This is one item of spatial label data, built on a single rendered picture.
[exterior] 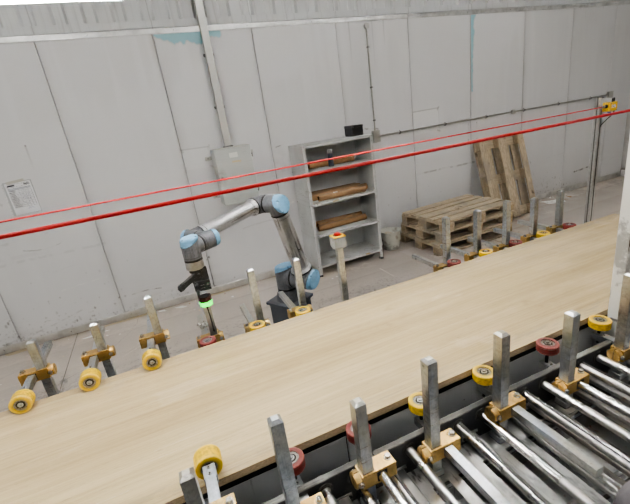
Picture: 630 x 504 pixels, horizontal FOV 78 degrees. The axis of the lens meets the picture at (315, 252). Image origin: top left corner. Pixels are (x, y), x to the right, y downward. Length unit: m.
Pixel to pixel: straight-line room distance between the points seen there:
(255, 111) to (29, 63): 2.09
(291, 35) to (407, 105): 1.74
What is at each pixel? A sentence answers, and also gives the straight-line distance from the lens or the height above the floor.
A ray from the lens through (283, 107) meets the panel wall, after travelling 4.81.
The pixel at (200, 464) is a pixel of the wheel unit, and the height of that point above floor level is 0.97.
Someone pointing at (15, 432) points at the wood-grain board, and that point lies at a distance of 1.97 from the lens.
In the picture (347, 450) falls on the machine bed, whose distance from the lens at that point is 1.56.
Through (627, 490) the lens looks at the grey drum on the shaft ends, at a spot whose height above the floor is 0.85.
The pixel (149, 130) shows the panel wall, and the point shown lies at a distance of 4.53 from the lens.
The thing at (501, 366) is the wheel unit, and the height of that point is 1.03.
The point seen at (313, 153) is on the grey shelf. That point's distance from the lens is 4.92.
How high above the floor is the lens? 1.86
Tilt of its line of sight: 19 degrees down
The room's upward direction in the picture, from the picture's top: 8 degrees counter-clockwise
